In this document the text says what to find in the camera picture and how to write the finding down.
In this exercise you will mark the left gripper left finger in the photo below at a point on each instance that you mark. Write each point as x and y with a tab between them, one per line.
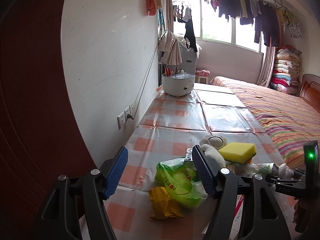
83	197

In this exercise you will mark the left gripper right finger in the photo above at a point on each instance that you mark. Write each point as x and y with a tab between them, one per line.
261	216

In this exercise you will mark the white red medicine box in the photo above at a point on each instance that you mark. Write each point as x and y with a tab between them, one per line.
237	217

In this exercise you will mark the yellow wrapper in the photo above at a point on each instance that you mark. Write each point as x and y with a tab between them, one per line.
163	206

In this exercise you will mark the green plastic snack bag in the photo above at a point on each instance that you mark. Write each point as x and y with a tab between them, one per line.
182	182

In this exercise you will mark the person's right hand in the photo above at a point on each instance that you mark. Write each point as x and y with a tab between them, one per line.
306	213

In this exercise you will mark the striped colourful bedspread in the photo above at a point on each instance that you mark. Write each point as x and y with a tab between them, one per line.
289	120

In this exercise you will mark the yellow green sponge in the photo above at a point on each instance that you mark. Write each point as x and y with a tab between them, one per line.
238	152

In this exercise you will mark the red wooden headboard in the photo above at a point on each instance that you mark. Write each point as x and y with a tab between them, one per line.
310	90

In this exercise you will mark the checkered plastic tablecloth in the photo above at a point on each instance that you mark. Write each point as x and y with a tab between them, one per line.
168	128

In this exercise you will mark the stack of folded blankets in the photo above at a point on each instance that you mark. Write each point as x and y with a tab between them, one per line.
287	67

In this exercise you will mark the pink striped curtain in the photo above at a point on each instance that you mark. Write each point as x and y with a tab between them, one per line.
267	66

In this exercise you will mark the white round pot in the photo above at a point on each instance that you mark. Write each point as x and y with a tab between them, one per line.
179	84

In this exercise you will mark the grey cabinet appliance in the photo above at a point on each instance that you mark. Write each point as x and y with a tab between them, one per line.
189	56

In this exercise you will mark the row of hanging clothes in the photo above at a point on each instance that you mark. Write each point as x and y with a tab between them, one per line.
268	21

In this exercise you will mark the black hanging garment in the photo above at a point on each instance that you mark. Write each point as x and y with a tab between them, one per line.
189	34

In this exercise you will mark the white wall socket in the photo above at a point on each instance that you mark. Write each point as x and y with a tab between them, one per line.
127	114

